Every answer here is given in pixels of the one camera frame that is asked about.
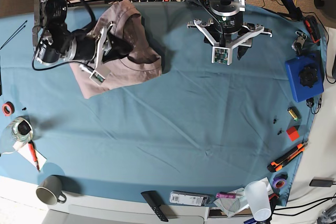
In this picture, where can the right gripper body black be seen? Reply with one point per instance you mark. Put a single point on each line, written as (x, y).
(83, 49)

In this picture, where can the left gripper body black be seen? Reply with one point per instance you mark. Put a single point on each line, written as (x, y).
(224, 26)

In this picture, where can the mauve pink T-shirt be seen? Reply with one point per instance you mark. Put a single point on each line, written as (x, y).
(130, 60)

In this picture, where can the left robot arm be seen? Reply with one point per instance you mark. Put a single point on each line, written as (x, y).
(224, 7)

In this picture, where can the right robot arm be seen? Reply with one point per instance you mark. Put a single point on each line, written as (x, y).
(54, 45)

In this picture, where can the metal carabiner clamp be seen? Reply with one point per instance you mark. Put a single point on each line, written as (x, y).
(298, 43)

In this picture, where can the blue plastic box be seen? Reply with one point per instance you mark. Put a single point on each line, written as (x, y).
(293, 67)

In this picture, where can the black star knob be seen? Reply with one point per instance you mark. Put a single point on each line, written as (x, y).
(308, 76)

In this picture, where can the orange black power tool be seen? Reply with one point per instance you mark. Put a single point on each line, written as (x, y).
(311, 25)

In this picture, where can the yellow green battery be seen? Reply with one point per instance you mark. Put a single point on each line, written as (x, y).
(293, 111)

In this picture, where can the blue table cloth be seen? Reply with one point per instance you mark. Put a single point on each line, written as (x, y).
(200, 127)

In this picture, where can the red tape roll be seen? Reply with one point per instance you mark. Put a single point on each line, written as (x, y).
(8, 109)

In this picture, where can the red cube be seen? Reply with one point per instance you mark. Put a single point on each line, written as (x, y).
(292, 133)

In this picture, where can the clear tape roll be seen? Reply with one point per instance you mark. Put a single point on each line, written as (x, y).
(20, 130)

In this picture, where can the orange pen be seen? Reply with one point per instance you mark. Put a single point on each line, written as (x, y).
(33, 154)

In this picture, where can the white paper note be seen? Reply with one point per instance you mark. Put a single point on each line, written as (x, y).
(29, 152)

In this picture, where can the orange black utility knife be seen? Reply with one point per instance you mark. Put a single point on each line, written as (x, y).
(284, 160)

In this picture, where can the purple tape roll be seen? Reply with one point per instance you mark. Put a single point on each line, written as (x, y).
(280, 181)

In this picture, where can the translucent plastic cup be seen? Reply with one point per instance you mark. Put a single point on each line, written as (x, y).
(256, 194)

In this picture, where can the purple marker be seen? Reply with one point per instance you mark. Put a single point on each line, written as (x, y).
(229, 195)

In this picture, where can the grey ceramic mug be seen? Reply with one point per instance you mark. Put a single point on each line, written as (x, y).
(50, 192)

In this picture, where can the black remote control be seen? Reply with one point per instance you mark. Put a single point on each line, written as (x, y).
(149, 198)

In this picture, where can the clear packaged item with barcode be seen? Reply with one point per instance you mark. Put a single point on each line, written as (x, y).
(190, 199)

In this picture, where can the black cable tie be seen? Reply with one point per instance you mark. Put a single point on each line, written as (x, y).
(16, 32)

